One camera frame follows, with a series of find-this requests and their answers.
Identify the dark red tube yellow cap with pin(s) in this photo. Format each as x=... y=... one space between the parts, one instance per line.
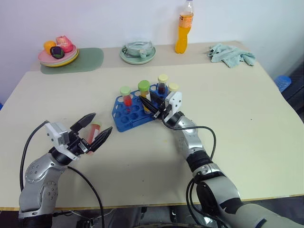
x=163 y=85

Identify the dark base under table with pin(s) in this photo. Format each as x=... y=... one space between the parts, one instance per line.
x=154 y=218

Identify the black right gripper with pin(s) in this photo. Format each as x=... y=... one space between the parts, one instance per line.
x=164 y=109

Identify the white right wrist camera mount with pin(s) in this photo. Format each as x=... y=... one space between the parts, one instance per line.
x=175 y=102

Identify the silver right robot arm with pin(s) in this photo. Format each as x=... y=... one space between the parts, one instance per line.
x=191 y=142

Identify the pale green cup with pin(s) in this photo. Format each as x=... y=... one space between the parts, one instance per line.
x=134 y=52

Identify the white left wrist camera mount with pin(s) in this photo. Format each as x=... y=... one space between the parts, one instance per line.
x=55 y=133

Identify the orange drink bottle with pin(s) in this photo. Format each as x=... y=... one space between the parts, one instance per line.
x=182 y=40

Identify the pale green saucer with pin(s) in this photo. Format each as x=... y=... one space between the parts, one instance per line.
x=135 y=60

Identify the yellow test tube green cap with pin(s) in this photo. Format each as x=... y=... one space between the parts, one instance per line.
x=144 y=89

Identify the teal crumpled cloth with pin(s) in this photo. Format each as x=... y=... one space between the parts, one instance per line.
x=229 y=55

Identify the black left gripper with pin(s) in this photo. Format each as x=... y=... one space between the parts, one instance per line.
x=77 y=143

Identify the red test tube green cap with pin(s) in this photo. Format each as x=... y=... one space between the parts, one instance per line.
x=127 y=98
x=94 y=131

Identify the light green plate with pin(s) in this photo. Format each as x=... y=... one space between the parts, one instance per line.
x=74 y=55

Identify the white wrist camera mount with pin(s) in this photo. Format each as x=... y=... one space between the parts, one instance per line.
x=55 y=133
x=175 y=102

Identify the purple toy mangosteen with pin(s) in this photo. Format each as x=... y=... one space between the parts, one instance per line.
x=57 y=52

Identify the pink plate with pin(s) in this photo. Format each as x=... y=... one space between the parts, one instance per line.
x=44 y=58

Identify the pink toy peach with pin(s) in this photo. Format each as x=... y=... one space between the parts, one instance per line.
x=64 y=44

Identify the test tube pale yellow cap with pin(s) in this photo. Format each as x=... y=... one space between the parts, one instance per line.
x=173 y=87

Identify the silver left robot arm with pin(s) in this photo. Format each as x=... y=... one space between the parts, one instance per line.
x=38 y=175

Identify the yellow plate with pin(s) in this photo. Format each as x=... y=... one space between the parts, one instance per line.
x=69 y=63

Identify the green table mat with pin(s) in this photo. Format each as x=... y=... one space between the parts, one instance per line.
x=91 y=59

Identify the blue test tube rack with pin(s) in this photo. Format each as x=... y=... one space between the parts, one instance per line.
x=124 y=117

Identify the blue plastic stool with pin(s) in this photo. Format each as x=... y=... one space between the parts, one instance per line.
x=283 y=83

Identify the orange toy fruit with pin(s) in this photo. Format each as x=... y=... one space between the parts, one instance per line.
x=48 y=46

